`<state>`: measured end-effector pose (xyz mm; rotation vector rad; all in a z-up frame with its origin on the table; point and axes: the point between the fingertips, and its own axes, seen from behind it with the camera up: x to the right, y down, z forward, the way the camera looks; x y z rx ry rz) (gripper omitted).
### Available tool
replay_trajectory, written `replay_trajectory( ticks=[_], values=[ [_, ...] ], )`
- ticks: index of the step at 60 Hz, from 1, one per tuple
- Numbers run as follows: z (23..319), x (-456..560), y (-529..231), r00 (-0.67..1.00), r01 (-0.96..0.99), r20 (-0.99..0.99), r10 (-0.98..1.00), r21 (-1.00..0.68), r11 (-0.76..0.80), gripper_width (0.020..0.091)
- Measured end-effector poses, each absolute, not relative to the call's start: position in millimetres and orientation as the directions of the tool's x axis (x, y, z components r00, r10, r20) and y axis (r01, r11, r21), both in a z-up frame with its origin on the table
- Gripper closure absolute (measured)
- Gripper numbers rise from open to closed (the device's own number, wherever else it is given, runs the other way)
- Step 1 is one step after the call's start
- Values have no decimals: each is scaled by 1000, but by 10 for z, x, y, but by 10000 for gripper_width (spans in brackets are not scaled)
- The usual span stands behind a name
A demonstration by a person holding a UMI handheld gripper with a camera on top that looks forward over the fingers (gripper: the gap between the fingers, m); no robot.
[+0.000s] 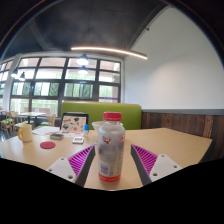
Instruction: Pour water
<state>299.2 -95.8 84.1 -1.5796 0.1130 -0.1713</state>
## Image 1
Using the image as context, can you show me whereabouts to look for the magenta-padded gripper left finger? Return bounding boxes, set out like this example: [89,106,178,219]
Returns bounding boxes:
[45,144,96,188]

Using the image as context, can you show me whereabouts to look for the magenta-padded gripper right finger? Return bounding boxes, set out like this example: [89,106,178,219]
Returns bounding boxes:
[130,143,184,186]

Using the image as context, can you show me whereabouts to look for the clear red-capped drink bottle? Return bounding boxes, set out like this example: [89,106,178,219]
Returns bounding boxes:
[97,111,127,183]

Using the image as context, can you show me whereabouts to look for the flat round red coaster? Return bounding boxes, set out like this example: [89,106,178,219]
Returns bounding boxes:
[39,141,57,150]

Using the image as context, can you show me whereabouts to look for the small dark flat box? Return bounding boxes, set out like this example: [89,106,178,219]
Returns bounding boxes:
[49,132,65,141]

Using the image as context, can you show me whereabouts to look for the white paper sheets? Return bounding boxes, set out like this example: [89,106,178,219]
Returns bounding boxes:
[32,125,61,137]

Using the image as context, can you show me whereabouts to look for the black tablet with stickers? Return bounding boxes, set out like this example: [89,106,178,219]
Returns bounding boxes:
[59,112,90,135]

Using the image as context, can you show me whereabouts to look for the wooden dining table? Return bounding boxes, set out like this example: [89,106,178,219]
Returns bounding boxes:
[18,111,48,127]

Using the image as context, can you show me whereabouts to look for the green upholstered bench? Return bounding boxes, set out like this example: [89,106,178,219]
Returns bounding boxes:
[60,101,143,131]

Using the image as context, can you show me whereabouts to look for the group of wooden green-seated chairs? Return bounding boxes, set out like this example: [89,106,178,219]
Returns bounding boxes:
[0,109,57,134]

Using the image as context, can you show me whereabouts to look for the group of pendant ceiling lamps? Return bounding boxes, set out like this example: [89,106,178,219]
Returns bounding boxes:
[10,53,91,82]

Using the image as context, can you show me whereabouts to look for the long curved light strip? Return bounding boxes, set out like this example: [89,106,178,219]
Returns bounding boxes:
[70,46,149,61]

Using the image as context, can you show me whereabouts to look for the cream mug with yellow handle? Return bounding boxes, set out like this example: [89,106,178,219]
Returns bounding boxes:
[17,123,34,143]

